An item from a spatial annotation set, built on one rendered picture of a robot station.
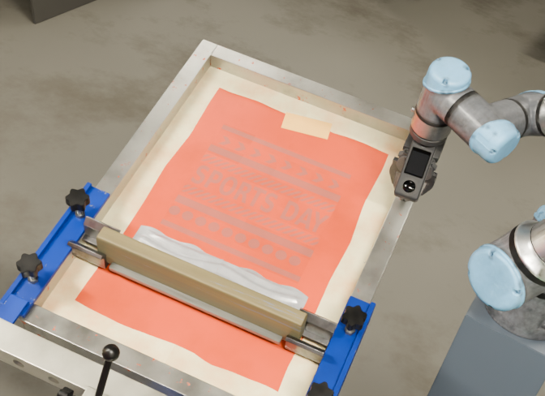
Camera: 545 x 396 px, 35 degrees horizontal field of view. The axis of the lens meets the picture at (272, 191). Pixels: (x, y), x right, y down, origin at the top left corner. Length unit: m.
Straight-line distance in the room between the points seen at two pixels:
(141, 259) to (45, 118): 2.65
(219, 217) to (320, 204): 0.21
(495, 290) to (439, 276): 2.29
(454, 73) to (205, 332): 0.64
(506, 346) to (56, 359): 0.81
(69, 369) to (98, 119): 2.81
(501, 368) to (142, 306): 0.69
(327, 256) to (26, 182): 2.23
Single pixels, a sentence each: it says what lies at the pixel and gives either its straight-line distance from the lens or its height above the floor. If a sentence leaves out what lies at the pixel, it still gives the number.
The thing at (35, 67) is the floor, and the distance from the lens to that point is 4.58.
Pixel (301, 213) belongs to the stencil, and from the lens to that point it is 1.76.
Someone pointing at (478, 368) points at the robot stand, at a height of 1.10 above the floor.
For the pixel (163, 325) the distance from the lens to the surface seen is 1.61.
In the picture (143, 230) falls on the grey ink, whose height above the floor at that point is 1.15.
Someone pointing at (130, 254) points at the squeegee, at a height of 1.20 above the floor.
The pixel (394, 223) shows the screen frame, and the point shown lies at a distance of 1.74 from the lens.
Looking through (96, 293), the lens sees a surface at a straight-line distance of 1.65.
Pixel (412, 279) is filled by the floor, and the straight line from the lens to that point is 3.71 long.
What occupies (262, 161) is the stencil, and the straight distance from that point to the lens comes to 1.83.
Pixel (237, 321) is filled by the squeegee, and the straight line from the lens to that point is 1.57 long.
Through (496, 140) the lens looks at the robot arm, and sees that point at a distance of 1.47.
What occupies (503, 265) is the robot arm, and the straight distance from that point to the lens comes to 1.47.
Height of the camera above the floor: 2.22
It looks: 34 degrees down
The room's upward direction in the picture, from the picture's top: 15 degrees clockwise
